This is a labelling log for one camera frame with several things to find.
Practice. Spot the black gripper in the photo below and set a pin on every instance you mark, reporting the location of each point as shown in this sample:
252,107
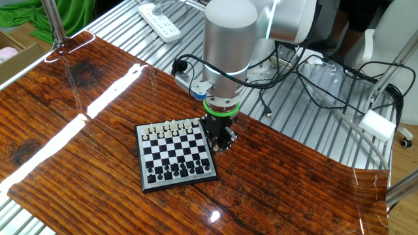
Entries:
217,125

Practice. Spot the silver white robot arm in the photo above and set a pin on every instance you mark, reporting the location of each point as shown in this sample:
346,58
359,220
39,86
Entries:
228,49

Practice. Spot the black white chessboard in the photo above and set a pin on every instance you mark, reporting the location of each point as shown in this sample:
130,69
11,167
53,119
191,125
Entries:
173,151

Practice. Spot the black chess pawn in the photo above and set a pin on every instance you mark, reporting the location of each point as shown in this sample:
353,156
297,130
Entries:
181,166
189,164
196,163
173,167
150,171
204,162
158,170
166,168

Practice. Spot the white chess rook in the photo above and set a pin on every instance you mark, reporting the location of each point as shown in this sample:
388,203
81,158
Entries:
145,129
194,122

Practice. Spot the black chess rook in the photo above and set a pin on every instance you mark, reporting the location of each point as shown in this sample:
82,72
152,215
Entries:
151,179
206,168

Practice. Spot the white chess knight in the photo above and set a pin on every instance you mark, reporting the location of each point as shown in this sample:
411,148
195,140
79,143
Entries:
187,123
152,128

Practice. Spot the black chess knight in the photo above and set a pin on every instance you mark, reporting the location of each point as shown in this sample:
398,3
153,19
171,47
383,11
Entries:
159,177
199,169

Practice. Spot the white chess bishop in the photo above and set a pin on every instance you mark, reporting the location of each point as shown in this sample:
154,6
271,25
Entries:
159,127
180,124

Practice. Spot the black chess bishop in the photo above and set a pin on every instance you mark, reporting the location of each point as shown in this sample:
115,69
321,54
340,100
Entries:
191,171
167,175

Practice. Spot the white chess queen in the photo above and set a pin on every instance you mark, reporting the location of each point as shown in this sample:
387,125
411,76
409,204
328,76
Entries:
173,125

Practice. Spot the black chess queen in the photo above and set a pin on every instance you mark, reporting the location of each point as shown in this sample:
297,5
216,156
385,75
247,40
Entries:
183,172

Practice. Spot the white chess king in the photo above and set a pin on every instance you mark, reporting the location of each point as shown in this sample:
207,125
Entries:
166,126

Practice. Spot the black chess king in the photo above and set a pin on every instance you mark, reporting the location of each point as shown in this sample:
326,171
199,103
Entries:
175,174

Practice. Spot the silver robot mounting plate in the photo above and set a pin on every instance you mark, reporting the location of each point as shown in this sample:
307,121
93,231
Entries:
267,72

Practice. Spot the clear plastic bag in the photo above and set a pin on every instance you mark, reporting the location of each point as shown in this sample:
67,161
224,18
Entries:
326,76

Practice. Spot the white power strip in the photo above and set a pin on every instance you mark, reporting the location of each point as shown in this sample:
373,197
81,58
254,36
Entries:
160,23

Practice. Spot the white adapter box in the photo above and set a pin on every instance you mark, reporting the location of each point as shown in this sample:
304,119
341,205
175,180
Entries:
377,125

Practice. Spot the green cloth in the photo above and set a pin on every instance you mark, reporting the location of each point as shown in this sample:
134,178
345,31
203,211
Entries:
78,16

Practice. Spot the white office chair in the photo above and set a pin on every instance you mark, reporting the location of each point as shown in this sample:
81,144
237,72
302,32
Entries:
398,29

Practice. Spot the brown cardboard box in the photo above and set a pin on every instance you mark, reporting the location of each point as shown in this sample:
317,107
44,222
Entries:
24,60

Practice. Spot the pink cloth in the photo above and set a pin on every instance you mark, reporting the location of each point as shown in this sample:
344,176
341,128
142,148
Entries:
8,55

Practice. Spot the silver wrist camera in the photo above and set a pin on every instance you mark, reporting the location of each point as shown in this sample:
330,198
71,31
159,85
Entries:
196,89

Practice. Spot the aluminium frame post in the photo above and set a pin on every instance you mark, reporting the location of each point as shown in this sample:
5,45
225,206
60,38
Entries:
403,189
393,70
55,23

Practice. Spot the aluminium frame rail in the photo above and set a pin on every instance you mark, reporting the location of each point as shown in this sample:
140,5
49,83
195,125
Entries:
26,72

